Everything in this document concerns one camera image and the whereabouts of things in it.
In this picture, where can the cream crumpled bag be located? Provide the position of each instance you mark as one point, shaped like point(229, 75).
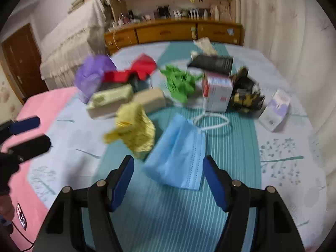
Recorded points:
point(206, 46)

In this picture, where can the wooden desk with drawers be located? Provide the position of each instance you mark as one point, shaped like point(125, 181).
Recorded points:
point(162, 32)

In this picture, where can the brown wooden door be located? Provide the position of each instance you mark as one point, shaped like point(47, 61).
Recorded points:
point(21, 63)

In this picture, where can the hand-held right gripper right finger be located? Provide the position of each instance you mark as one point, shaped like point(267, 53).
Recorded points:
point(215, 183)

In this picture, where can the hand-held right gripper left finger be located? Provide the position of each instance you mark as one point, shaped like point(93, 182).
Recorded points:
point(123, 181)

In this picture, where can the pink sheet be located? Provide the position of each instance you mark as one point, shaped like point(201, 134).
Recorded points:
point(39, 105)

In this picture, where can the row of small desk items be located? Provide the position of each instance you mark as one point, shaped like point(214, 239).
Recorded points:
point(181, 13)

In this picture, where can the white red carton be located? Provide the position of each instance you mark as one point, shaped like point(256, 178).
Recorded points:
point(218, 94)

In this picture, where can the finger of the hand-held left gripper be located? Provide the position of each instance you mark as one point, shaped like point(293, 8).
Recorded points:
point(31, 145)
point(25, 124)

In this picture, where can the purple mesh bag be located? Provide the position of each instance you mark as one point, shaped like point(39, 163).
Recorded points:
point(92, 76)

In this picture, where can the black box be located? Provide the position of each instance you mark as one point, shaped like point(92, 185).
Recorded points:
point(212, 64)

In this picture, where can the green crumpled paper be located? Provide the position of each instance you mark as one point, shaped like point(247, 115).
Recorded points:
point(179, 84)

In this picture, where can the dark crumpled bag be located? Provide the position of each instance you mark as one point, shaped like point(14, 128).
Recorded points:
point(139, 84)

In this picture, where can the red box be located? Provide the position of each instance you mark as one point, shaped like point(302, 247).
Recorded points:
point(136, 65)

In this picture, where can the beige box green print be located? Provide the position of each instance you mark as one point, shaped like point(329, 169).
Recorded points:
point(110, 99)

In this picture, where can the blue face mask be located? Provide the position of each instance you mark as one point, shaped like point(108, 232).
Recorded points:
point(178, 152)

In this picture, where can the cloth-covered furniture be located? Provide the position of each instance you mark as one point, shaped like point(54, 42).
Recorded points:
point(71, 47)

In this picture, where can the black yellow crumpled wrapper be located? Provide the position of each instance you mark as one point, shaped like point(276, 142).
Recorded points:
point(246, 94)

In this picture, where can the cream floral curtain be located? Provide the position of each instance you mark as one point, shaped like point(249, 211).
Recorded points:
point(283, 44)

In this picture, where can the purple white box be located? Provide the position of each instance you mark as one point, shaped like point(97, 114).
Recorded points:
point(275, 110)

